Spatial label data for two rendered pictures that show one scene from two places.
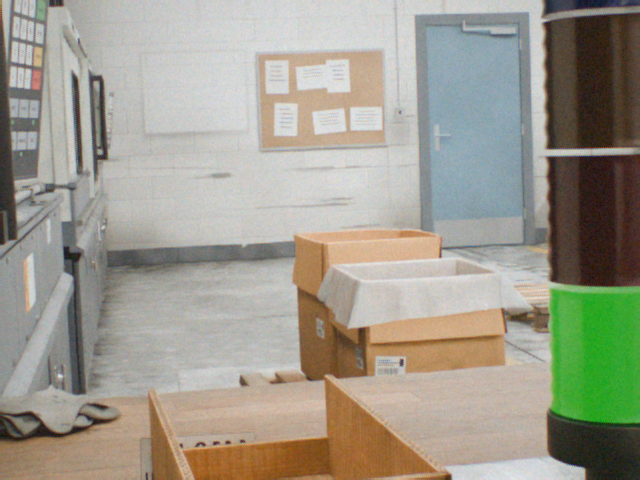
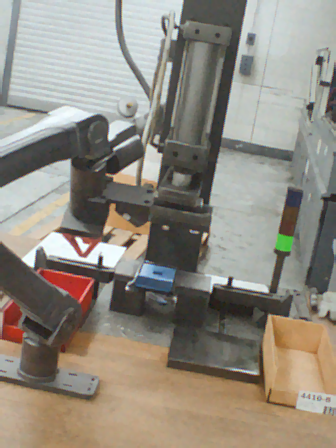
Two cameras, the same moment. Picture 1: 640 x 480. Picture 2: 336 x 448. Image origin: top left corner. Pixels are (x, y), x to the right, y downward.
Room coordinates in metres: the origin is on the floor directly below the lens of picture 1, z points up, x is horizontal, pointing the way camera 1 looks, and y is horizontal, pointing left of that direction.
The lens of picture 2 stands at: (1.92, 0.06, 1.47)
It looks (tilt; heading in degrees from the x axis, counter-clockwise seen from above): 14 degrees down; 195
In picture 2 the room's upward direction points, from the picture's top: 10 degrees clockwise
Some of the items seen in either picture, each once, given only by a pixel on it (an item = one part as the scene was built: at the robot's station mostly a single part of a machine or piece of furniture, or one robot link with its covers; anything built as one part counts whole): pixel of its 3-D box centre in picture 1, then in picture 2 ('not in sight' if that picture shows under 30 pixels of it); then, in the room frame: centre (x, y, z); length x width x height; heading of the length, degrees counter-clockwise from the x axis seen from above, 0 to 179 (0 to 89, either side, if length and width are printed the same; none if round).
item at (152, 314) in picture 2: not in sight; (171, 307); (0.44, -0.29, 0.88); 0.65 x 0.50 x 0.03; 102
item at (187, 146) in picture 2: not in sight; (193, 94); (0.53, -0.30, 1.37); 0.11 x 0.09 x 0.30; 102
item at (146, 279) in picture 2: not in sight; (157, 272); (0.56, -0.30, 1.00); 0.15 x 0.07 x 0.03; 12
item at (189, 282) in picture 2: not in sight; (164, 277); (0.52, -0.29, 0.98); 0.20 x 0.10 x 0.01; 102
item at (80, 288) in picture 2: not in sight; (50, 307); (0.73, -0.46, 0.93); 0.25 x 0.12 x 0.06; 12
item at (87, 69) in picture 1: (96, 128); not in sight; (7.40, 1.29, 1.21); 0.86 x 0.10 x 0.79; 8
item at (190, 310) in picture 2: not in sight; (160, 295); (0.52, -0.29, 0.94); 0.20 x 0.10 x 0.07; 102
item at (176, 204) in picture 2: not in sight; (179, 158); (0.46, -0.32, 1.22); 0.26 x 0.18 x 0.30; 12
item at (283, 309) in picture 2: not in sight; (274, 309); (0.44, -0.06, 0.95); 0.06 x 0.03 x 0.09; 102
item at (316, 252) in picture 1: (368, 306); not in sight; (4.88, -0.20, 0.43); 0.57 x 0.53 x 0.58; 13
